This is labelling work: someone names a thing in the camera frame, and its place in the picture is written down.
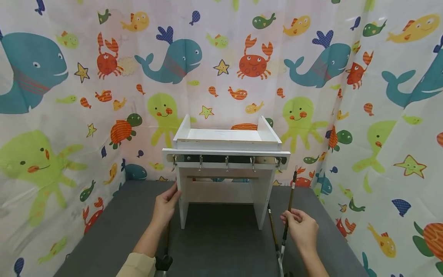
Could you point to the person's left hand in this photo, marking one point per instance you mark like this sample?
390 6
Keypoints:
164 209

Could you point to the person's right hand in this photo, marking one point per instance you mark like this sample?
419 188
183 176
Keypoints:
304 231

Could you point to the person's right fingers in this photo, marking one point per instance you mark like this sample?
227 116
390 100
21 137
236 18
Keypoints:
292 217

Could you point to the brown calligraphy brush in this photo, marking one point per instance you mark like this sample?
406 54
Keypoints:
168 238
272 227
292 192

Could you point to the white wooden hook rack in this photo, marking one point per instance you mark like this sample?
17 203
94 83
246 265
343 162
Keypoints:
221 140

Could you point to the person's left forearm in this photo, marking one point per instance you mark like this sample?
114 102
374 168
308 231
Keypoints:
148 246

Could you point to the person's right forearm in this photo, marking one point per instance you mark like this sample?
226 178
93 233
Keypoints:
313 265

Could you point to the metal hook rail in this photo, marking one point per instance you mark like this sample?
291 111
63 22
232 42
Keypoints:
214 158

